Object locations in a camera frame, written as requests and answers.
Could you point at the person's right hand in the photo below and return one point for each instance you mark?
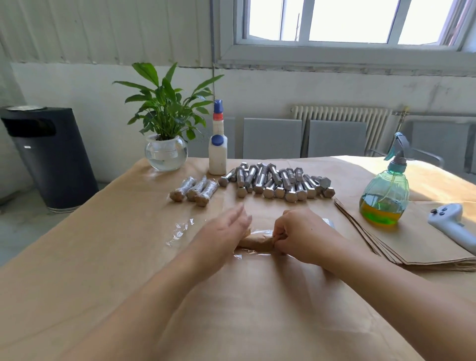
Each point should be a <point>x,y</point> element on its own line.
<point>309,234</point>

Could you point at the person's left hand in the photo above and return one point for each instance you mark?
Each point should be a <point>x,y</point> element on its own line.
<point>219,242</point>

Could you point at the white cling film roll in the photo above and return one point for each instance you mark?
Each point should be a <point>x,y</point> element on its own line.
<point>327,222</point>

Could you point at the clear film sheet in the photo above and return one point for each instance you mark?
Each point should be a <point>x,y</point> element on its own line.
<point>178,232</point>

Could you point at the pile of steel bolts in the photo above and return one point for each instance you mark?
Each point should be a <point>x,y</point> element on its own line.
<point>279,181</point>

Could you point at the green spray bottle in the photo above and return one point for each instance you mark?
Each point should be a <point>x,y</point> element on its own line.
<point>384,201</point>

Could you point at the stack of brown paper sheets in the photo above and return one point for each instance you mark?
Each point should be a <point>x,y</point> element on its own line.
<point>424,238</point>

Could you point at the person's right forearm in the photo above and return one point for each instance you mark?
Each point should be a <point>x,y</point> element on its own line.
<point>405,305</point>

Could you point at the person's left forearm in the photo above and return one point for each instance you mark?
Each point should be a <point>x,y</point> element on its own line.
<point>137,316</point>

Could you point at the white glue bottle blue cap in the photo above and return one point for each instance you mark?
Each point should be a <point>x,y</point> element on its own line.
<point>218,155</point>

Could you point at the grey chair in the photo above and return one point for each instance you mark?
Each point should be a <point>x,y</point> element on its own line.
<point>336,139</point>
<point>272,139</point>
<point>439,141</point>
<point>229,138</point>

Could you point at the round glass vase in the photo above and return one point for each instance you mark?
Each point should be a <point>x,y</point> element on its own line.
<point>166,154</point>

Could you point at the white radiator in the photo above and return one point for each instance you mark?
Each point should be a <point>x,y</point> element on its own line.
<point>338,119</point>

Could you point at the white handheld controller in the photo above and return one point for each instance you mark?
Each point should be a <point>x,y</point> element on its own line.
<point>452,223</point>

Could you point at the large brown paper table cover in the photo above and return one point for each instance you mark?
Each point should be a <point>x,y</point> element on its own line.
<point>74,260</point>

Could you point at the green leafy plant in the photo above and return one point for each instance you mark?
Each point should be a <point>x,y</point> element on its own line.
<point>167,104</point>

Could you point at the black trash bin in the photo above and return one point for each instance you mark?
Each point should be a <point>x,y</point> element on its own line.
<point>52,160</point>

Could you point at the white framed window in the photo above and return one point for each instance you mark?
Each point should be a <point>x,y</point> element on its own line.
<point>349,26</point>

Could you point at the white vertical blind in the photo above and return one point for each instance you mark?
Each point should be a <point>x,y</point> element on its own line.
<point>104,30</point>

